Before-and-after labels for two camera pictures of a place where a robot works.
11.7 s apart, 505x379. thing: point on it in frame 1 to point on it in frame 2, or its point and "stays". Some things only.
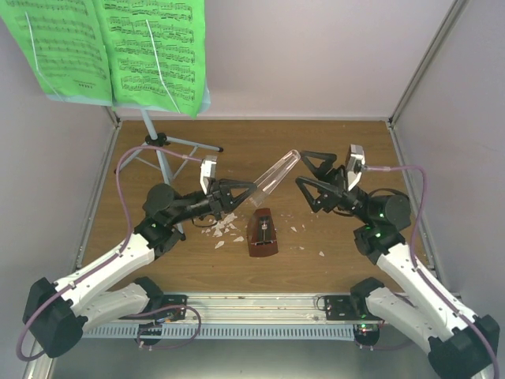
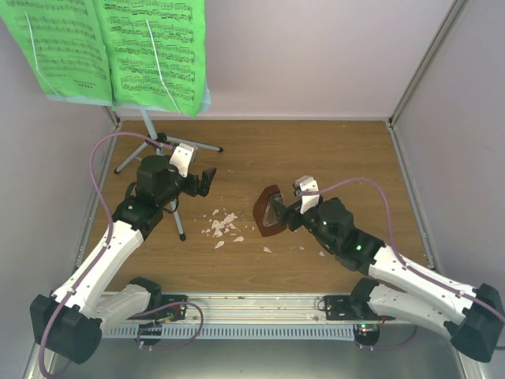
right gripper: x=332 y=193 to x=286 y=213
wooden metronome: x=261 y=234 to x=265 y=214
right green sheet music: x=156 y=53 stays
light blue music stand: x=173 y=155 stays
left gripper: x=222 y=200 to x=193 y=189
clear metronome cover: x=272 y=179 to x=271 y=215
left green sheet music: x=65 y=43 stays
